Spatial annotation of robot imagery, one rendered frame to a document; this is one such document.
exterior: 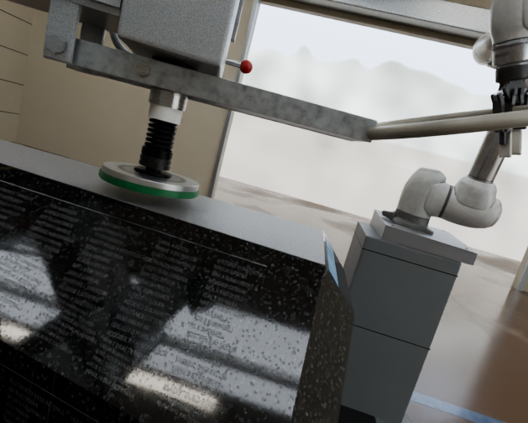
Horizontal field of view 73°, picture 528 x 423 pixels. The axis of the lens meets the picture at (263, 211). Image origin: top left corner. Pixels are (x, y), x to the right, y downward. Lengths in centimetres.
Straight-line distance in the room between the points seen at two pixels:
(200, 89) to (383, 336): 132
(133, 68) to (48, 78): 665
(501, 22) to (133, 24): 87
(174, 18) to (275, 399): 67
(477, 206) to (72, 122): 639
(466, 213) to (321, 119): 105
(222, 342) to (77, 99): 661
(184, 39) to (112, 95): 598
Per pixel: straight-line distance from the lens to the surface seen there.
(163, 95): 81
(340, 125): 83
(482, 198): 173
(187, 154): 606
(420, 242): 163
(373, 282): 164
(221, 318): 63
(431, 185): 172
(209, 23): 76
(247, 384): 60
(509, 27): 116
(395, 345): 176
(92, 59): 83
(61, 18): 83
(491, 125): 78
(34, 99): 757
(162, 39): 76
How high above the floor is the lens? 105
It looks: 10 degrees down
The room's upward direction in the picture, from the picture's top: 15 degrees clockwise
